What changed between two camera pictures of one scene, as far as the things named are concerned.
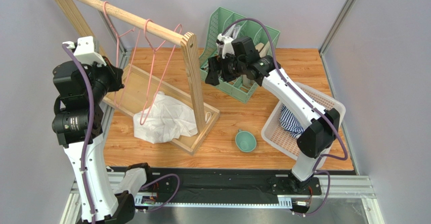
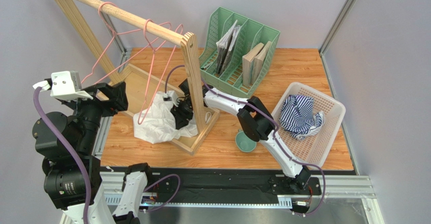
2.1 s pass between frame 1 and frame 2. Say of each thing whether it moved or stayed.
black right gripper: moved
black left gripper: moved
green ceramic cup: stayed
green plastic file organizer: stayed
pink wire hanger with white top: moved
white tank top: stayed
